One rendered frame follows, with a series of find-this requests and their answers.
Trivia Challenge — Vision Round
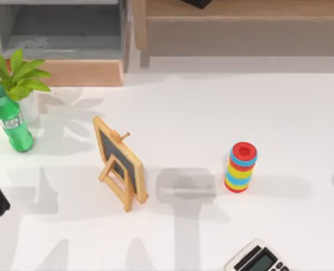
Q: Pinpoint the wooden framed blackboard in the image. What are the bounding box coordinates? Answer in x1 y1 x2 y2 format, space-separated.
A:
92 116 149 213

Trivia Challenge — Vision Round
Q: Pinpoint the pulled out wooden drawer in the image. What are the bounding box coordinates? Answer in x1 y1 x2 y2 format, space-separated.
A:
0 0 131 87

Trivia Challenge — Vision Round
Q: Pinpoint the wooden open shelf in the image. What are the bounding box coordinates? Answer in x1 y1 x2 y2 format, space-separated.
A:
134 0 334 69

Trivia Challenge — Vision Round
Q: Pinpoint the stack of coloured rings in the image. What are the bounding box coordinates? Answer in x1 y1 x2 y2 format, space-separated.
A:
223 141 258 194

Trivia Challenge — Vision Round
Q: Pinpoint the green bottle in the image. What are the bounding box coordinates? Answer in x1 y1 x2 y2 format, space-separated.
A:
0 84 34 154

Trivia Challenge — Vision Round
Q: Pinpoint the black object on shelf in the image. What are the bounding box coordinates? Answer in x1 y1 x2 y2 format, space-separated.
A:
181 0 213 10

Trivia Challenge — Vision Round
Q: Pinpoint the white calculator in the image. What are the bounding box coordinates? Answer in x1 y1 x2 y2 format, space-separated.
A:
223 238 291 271

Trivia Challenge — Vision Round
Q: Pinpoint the green plant in white pot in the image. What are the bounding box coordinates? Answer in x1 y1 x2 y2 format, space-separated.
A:
0 48 52 125

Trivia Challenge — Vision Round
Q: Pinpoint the pale wooden drawer front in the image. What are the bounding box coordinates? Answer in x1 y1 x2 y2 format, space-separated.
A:
5 58 125 87

